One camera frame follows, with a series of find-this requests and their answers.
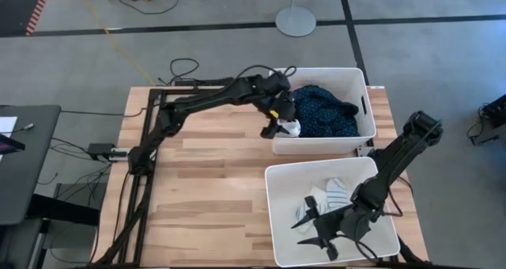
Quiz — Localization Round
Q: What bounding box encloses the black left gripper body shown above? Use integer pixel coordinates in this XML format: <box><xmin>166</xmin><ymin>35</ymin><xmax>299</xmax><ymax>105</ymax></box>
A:
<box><xmin>264</xmin><ymin>89</ymin><xmax>298</xmax><ymax>123</ymax></box>

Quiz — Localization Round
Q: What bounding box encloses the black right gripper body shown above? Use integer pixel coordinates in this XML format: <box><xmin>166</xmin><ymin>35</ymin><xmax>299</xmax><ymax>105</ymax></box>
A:
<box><xmin>303</xmin><ymin>195</ymin><xmax>371</xmax><ymax>262</ymax></box>

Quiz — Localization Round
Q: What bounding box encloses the plain white sock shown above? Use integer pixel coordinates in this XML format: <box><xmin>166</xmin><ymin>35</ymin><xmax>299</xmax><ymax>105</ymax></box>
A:
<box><xmin>275</xmin><ymin>118</ymin><xmax>303</xmax><ymax>139</ymax></box>
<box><xmin>307</xmin><ymin>184</ymin><xmax>329</xmax><ymax>214</ymax></box>

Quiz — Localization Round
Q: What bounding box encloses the navy dotted garment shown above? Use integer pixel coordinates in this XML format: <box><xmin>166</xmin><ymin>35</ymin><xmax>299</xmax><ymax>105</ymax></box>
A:
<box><xmin>291</xmin><ymin>84</ymin><xmax>362</xmax><ymax>139</ymax></box>

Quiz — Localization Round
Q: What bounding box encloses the white basket with clothes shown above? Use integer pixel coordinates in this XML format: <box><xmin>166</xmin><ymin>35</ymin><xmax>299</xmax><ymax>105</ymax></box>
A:
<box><xmin>270</xmin><ymin>66</ymin><xmax>378</xmax><ymax>157</ymax></box>

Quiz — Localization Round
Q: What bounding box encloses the white basket with socks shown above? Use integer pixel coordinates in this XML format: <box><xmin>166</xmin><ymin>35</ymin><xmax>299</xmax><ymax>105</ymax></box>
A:
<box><xmin>264</xmin><ymin>156</ymin><xmax>402</xmax><ymax>269</ymax></box>

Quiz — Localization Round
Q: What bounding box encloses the black power strip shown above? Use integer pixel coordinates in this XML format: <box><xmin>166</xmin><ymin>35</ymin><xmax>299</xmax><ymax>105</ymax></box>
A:
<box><xmin>174</xmin><ymin>77</ymin><xmax>238</xmax><ymax>88</ymax></box>

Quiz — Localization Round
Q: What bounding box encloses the grey floor lamp stand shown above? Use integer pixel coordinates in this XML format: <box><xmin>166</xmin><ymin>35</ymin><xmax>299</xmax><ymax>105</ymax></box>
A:
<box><xmin>274</xmin><ymin>0</ymin><xmax>318</xmax><ymax>38</ymax></box>

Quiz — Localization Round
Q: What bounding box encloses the black power adapter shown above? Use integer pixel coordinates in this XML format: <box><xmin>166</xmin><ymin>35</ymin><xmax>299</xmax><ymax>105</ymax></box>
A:
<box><xmin>86</xmin><ymin>142</ymin><xmax>130</xmax><ymax>163</ymax></box>

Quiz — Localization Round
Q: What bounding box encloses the black desk base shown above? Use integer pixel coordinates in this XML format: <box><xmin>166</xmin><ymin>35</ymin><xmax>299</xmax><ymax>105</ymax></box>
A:
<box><xmin>25</xmin><ymin>192</ymin><xmax>100</xmax><ymax>227</ymax></box>

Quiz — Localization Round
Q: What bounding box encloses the black desk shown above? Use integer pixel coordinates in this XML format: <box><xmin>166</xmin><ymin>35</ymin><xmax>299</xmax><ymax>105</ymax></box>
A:
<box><xmin>0</xmin><ymin>104</ymin><xmax>63</xmax><ymax>226</ymax></box>

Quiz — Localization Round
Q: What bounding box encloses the dark tablet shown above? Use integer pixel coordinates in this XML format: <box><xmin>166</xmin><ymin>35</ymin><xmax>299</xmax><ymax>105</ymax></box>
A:
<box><xmin>0</xmin><ymin>132</ymin><xmax>27</xmax><ymax>156</ymax></box>

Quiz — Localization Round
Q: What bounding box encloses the white paper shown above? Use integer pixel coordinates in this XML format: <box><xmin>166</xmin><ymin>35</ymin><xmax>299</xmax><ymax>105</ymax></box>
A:
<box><xmin>0</xmin><ymin>116</ymin><xmax>19</xmax><ymax>135</ymax></box>

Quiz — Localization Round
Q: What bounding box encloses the large hazard striped mat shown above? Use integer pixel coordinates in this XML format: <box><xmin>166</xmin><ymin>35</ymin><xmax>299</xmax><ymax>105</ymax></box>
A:
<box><xmin>0</xmin><ymin>0</ymin><xmax>57</xmax><ymax>37</ymax></box>

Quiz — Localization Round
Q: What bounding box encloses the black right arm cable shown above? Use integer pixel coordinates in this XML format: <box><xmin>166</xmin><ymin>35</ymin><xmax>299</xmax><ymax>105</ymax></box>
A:
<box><xmin>353</xmin><ymin>209</ymin><xmax>381</xmax><ymax>263</ymax></box>

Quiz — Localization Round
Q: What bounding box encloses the metal mounting bracket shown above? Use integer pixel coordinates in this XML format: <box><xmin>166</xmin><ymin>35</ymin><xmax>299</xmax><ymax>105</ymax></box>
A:
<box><xmin>354</xmin><ymin>143</ymin><xmax>376</xmax><ymax>159</ymax></box>

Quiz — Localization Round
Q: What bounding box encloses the looped black cable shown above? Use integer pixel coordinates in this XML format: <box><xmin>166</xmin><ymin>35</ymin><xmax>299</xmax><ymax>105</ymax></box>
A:
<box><xmin>157</xmin><ymin>57</ymin><xmax>201</xmax><ymax>87</ymax></box>

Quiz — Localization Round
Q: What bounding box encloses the black table frame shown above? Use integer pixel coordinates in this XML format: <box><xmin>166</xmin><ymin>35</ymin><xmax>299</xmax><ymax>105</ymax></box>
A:
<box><xmin>85</xmin><ymin>85</ymin><xmax>278</xmax><ymax>268</ymax></box>

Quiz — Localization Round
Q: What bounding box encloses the black floor cable tangle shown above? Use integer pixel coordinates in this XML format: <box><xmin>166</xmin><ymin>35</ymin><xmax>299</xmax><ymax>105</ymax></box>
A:
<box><xmin>117</xmin><ymin>0</ymin><xmax>228</xmax><ymax>16</ymax></box>

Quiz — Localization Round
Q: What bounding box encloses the thin black desk cable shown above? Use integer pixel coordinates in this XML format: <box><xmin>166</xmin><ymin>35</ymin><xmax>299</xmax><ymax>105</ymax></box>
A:
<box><xmin>60</xmin><ymin>107</ymin><xmax>148</xmax><ymax>118</ymax></box>

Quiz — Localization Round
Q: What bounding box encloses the long yellow cable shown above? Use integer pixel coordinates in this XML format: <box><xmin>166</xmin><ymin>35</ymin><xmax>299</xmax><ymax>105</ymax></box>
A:
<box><xmin>69</xmin><ymin>0</ymin><xmax>157</xmax><ymax>88</ymax></box>

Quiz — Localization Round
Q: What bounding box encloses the black equipment with cables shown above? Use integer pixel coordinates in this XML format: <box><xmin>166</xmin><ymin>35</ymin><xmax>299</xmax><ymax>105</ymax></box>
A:
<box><xmin>465</xmin><ymin>94</ymin><xmax>506</xmax><ymax>146</ymax></box>

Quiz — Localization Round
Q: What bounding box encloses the black cable bundle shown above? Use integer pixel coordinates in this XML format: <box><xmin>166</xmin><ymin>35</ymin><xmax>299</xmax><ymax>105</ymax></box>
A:
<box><xmin>37</xmin><ymin>136</ymin><xmax>111</xmax><ymax>187</ymax></box>

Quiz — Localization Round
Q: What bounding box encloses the silver tipped plug cable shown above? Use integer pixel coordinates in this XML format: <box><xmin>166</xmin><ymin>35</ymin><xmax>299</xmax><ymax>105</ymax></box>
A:
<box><xmin>10</xmin><ymin>122</ymin><xmax>35</xmax><ymax>135</ymax></box>

